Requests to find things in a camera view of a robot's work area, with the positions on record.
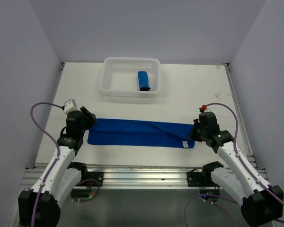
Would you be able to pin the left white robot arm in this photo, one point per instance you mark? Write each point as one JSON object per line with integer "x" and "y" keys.
{"x": 40, "y": 206}

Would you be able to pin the white plastic mesh basket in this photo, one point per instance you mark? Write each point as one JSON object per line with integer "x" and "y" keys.
{"x": 119, "y": 77}

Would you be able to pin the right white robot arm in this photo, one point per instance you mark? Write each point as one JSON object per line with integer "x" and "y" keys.
{"x": 259, "y": 201}

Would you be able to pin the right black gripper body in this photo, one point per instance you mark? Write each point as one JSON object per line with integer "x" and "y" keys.
{"x": 197, "y": 132}

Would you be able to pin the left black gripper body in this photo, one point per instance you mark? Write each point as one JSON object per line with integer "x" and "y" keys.
{"x": 83, "y": 128}

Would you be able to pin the blue towel with black trim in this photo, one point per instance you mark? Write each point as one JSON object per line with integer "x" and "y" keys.
{"x": 143, "y": 81}

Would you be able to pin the aluminium mounting rail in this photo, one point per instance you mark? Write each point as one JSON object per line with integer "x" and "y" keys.
{"x": 143, "y": 177}

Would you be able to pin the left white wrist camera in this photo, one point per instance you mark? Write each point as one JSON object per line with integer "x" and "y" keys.
{"x": 69, "y": 106}

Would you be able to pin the right black base bracket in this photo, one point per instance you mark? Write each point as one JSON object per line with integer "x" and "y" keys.
{"x": 195, "y": 178}

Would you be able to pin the left black base bracket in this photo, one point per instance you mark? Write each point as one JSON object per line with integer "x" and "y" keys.
{"x": 96, "y": 175}

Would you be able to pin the black base bracket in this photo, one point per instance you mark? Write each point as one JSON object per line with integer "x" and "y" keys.
{"x": 195, "y": 178}
{"x": 96, "y": 175}

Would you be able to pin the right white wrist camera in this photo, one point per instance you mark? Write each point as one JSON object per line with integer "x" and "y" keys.
{"x": 204, "y": 109}

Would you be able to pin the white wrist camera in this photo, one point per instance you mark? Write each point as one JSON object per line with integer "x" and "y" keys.
{"x": 204, "y": 109}
{"x": 69, "y": 106}

